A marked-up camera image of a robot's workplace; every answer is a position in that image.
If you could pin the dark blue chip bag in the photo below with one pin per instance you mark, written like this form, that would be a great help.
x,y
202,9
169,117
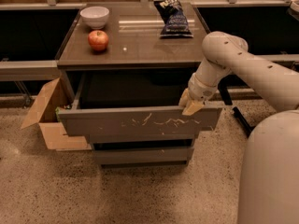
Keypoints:
x,y
175,21

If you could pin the cardboard box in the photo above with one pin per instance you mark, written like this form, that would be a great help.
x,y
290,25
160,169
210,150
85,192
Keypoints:
x,y
43,113

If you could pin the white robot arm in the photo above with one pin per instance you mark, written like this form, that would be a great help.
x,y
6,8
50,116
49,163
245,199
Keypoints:
x,y
269,180

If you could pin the white ceramic bowl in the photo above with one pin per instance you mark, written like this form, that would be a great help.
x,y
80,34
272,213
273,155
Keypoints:
x,y
95,17

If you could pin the grey drawer cabinet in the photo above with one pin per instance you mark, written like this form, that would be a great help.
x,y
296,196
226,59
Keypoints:
x,y
134,31

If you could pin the green snack bag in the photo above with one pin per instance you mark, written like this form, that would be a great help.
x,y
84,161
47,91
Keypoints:
x,y
57,109

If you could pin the grey top drawer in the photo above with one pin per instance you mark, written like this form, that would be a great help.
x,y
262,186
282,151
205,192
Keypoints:
x,y
120,106

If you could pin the red apple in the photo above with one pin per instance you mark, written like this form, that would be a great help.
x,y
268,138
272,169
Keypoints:
x,y
98,40

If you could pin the grey window ledge rail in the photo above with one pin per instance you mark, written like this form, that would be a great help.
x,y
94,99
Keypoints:
x,y
28,69

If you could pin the grey drawer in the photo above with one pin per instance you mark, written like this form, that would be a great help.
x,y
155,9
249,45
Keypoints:
x,y
120,106
144,155

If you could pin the grey bottom drawer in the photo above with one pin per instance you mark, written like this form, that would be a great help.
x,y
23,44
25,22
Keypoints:
x,y
144,155

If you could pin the black metal bar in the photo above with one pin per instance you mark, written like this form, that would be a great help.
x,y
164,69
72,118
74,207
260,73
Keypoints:
x,y
244,124

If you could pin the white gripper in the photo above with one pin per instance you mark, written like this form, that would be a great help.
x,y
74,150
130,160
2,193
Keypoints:
x,y
200,90

